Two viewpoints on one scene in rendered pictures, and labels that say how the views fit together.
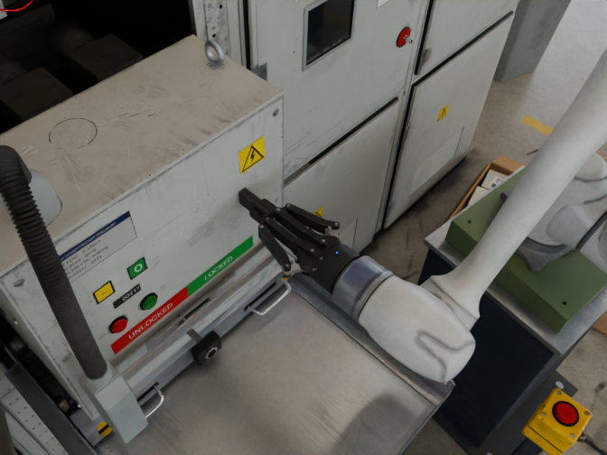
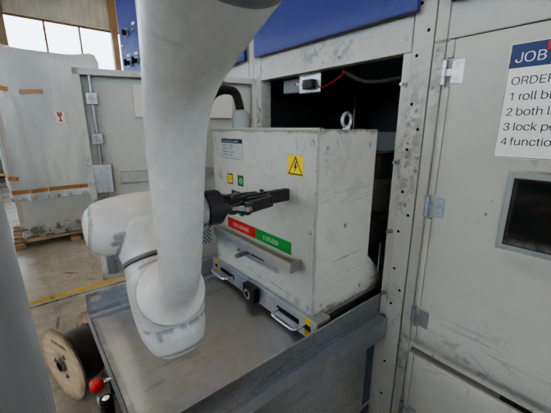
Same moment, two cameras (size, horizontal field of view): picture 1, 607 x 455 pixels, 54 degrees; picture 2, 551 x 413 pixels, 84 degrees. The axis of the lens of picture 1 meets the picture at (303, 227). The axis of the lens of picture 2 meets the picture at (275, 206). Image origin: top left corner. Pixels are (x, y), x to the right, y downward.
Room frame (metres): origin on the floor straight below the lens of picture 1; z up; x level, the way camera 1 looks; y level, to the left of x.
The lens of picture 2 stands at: (0.76, -0.65, 1.39)
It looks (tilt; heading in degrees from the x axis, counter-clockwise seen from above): 14 degrees down; 99
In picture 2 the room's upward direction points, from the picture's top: straight up
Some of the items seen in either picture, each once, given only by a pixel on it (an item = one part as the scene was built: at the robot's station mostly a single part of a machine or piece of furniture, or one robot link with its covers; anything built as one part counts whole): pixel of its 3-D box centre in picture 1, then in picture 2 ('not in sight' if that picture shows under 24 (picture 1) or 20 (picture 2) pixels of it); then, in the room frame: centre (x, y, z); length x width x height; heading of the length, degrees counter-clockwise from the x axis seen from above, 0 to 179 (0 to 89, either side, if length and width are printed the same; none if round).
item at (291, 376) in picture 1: (231, 385); (233, 321); (0.50, 0.13, 0.82); 0.68 x 0.62 x 0.06; 49
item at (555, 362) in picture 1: (498, 320); not in sight; (0.95, -0.63, 0.37); 0.41 x 0.41 x 0.73; 42
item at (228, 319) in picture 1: (194, 337); (260, 288); (0.57, 0.21, 0.90); 0.54 x 0.05 x 0.06; 139
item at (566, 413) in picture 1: (564, 413); not in sight; (0.44, -0.52, 0.90); 0.04 x 0.04 x 0.02
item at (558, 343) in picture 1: (539, 250); not in sight; (0.95, -0.63, 0.74); 0.44 x 0.44 x 0.02; 42
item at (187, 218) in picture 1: (184, 272); (254, 213); (0.55, 0.20, 1.15); 0.48 x 0.01 x 0.48; 139
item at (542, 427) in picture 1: (555, 422); not in sight; (0.44, -0.52, 0.85); 0.08 x 0.08 x 0.10; 49
